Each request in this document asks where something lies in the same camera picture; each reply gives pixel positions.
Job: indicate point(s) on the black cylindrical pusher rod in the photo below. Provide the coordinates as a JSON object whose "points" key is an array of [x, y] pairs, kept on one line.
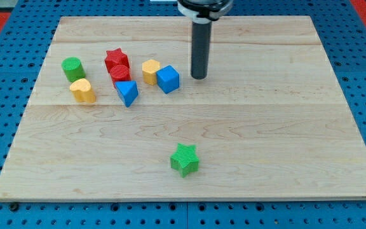
{"points": [[200, 47]]}

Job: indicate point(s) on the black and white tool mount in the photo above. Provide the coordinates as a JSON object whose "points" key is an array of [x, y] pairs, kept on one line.
{"points": [[204, 11]]}

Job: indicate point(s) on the green star block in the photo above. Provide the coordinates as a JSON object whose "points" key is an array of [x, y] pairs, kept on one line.
{"points": [[185, 159]]}

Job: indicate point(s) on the red star block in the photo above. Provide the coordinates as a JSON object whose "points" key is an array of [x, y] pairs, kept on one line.
{"points": [[116, 57]]}

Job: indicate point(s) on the yellow heart block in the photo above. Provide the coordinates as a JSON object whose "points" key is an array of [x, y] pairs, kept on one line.
{"points": [[82, 91]]}

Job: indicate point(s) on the blue cube block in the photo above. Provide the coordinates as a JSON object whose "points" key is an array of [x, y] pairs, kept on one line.
{"points": [[168, 79]]}

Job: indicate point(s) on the yellow hexagon block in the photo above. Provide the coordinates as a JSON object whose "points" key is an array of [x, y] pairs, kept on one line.
{"points": [[149, 70]]}

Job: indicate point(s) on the red cylinder block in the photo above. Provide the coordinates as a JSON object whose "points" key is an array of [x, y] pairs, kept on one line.
{"points": [[120, 73]]}

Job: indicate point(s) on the blue triangle block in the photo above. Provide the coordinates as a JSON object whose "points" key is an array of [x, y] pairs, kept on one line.
{"points": [[127, 91]]}

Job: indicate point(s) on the light wooden board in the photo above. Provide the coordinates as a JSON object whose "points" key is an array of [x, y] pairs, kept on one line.
{"points": [[269, 122]]}

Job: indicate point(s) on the green cylinder block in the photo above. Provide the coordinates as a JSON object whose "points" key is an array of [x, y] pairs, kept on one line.
{"points": [[73, 69]]}

